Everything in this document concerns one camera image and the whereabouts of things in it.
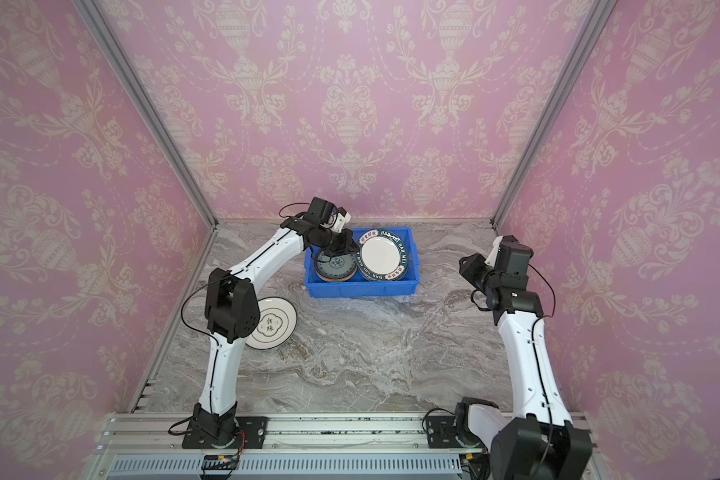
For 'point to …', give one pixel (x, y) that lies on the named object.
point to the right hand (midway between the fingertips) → (465, 259)
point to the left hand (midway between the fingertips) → (360, 248)
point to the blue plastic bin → (359, 286)
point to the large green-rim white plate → (381, 254)
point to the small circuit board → (220, 462)
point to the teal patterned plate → (335, 268)
